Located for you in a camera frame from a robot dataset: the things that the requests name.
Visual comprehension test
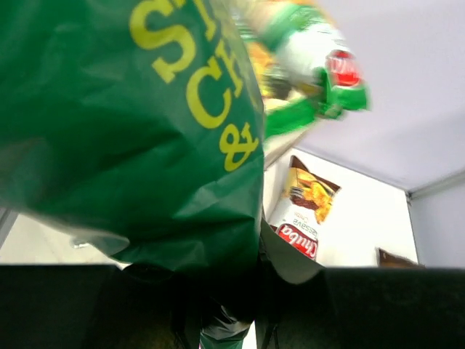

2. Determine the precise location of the green Chuba chips bag large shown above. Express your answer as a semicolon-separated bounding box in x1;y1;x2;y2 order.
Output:
262;1;368;119

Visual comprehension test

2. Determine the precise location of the right aluminium frame post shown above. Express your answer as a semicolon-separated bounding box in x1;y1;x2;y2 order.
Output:
405;169;464;201

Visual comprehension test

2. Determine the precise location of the white two-tier wooden shelf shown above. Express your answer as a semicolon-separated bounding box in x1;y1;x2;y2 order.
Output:
264;127;310;171

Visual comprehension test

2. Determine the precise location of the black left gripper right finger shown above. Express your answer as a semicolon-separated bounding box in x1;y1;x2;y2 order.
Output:
255;223;464;348

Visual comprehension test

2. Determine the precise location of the brown Chuba bag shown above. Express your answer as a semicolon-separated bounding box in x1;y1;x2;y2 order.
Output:
268;156;341;260

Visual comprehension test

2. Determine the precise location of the green Chuba chips bag small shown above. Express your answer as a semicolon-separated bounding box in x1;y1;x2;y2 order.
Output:
231;1;329;151

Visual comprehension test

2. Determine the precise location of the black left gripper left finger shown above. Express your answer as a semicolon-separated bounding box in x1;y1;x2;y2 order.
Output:
1;265;201;348

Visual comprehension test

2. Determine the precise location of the brown Kettle sea salt bag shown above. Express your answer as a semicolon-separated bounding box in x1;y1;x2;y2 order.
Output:
376;248;425;269

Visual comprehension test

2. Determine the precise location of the green Real hand cooked bag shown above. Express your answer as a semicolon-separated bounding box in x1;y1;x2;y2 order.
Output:
1;1;264;275

